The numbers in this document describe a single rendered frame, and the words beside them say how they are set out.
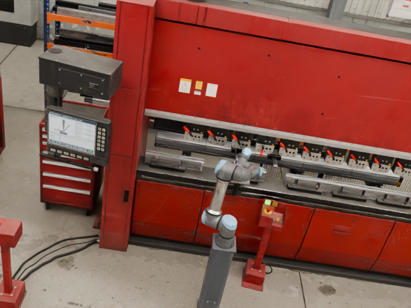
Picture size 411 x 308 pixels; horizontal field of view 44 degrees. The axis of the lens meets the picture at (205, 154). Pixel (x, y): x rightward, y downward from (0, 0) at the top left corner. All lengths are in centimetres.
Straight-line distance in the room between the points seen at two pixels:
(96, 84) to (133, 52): 45
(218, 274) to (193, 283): 64
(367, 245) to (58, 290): 274
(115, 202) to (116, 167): 37
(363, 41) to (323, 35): 30
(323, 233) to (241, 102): 146
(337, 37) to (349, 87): 43
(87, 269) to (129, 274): 36
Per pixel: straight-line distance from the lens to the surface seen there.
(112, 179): 426
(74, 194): 493
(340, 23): 404
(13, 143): 616
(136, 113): 389
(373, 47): 395
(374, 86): 410
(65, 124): 360
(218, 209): 372
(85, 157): 367
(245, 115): 407
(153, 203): 448
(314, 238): 473
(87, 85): 341
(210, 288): 412
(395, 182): 498
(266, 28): 377
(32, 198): 534
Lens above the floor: 337
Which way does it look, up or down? 33 degrees down
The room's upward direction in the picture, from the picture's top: 11 degrees clockwise
